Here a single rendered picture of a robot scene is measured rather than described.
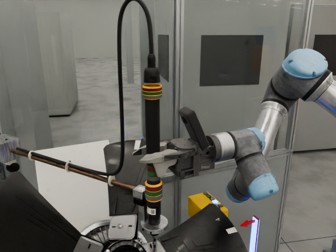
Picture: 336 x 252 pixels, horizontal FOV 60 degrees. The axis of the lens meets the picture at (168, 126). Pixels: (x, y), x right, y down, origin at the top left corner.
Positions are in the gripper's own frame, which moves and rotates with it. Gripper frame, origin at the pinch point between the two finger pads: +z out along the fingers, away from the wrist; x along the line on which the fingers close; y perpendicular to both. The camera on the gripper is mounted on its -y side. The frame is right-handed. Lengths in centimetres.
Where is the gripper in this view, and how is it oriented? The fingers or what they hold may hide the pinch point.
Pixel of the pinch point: (141, 153)
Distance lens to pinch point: 68.8
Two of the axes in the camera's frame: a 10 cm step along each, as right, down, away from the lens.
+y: 0.0, 9.5, 3.1
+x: -4.3, -2.8, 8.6
